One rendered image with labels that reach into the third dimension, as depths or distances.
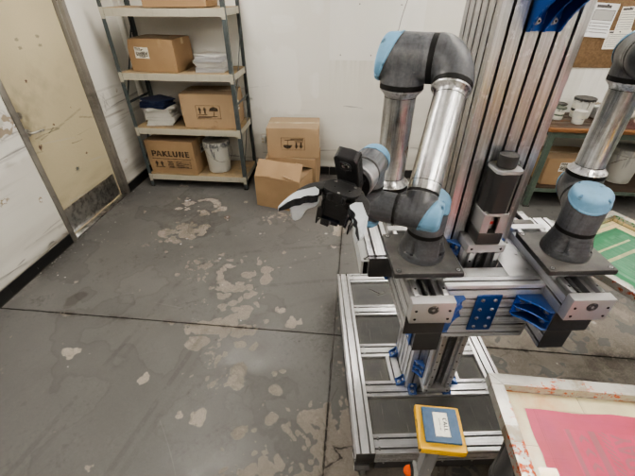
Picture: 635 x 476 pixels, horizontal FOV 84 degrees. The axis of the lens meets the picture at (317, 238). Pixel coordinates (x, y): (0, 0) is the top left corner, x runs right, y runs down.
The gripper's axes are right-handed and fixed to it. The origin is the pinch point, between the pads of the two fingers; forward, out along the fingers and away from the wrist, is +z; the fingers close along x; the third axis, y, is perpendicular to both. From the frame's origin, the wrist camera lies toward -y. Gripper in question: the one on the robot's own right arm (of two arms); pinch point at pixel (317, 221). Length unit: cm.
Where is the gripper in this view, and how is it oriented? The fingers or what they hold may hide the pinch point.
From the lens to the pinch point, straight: 58.4
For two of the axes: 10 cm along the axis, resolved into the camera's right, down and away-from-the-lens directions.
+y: -1.2, 7.7, 6.2
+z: -4.1, 5.3, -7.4
